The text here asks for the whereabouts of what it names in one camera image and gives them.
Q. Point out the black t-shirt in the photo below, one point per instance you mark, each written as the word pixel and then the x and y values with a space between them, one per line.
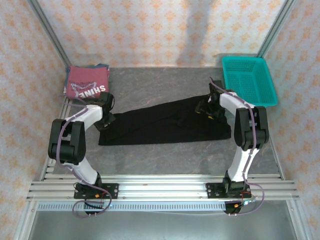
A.
pixel 160 125

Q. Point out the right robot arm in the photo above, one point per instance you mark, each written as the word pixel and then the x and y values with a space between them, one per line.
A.
pixel 250 127

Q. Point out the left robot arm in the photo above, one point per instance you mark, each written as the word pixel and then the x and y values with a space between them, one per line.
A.
pixel 75 142

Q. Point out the red t-shirt with white print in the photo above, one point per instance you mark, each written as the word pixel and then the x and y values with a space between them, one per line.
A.
pixel 87 80

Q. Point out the teal plastic basket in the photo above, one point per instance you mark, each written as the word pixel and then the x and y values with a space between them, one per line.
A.
pixel 250 80

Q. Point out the aluminium front beam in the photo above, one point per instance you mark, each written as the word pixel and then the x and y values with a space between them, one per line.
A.
pixel 160 187

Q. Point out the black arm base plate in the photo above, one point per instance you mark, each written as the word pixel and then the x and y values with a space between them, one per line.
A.
pixel 111 190
pixel 212 190

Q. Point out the aluminium frame post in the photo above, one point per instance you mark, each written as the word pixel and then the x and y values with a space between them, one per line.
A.
pixel 275 27
pixel 50 32

